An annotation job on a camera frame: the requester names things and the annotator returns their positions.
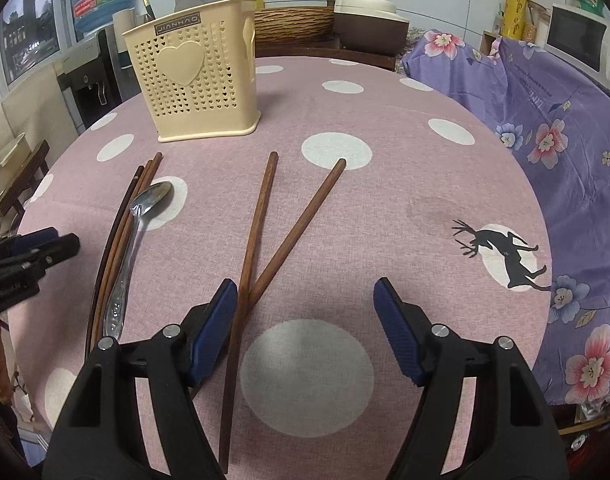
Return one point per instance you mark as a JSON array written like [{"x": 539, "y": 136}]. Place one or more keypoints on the metal spoon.
[{"x": 152, "y": 200}]

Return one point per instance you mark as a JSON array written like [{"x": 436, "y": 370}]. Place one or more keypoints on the pink polka dot tablecloth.
[{"x": 385, "y": 185}]

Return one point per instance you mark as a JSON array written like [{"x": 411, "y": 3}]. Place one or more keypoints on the purple floral cloth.
[{"x": 560, "y": 85}]

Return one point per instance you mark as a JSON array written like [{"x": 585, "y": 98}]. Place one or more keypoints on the dark wooden side table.
[{"x": 335, "y": 52}]

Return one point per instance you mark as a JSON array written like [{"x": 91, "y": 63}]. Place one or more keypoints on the dark wooden stool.
[{"x": 30, "y": 165}]

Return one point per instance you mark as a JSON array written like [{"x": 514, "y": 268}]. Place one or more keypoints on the brown white rice cooker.
[{"x": 370, "y": 30}]

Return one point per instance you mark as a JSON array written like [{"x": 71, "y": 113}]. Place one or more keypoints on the black water dispenser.
[{"x": 85, "y": 85}]

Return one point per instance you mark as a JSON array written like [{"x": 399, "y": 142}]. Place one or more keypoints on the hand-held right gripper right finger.
[{"x": 400, "y": 335}]

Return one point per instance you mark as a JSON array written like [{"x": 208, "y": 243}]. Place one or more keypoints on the cream perforated utensil holder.
[{"x": 185, "y": 100}]

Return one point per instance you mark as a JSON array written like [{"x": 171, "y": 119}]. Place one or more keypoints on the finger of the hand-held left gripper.
[
  {"x": 60, "y": 250},
  {"x": 35, "y": 237}
]

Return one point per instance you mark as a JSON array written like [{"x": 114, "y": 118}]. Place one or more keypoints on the dark chopstick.
[
  {"x": 130, "y": 185},
  {"x": 146, "y": 2}
]

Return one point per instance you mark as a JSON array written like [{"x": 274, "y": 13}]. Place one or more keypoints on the wooden crate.
[{"x": 490, "y": 42}]

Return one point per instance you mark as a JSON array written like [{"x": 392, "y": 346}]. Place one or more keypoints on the woven basket basin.
[{"x": 295, "y": 25}]

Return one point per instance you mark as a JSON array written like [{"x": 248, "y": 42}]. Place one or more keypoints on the white microwave oven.
[{"x": 575, "y": 35}]

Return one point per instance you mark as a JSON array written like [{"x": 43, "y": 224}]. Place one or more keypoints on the sliding window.
[{"x": 30, "y": 35}]

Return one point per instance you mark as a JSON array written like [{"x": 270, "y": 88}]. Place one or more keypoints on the short yellow roll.
[{"x": 516, "y": 5}]

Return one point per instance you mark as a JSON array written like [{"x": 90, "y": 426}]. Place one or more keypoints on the glass jar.
[{"x": 532, "y": 27}]

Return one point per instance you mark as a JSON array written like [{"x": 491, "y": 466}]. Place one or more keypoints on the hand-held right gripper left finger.
[{"x": 215, "y": 330}]

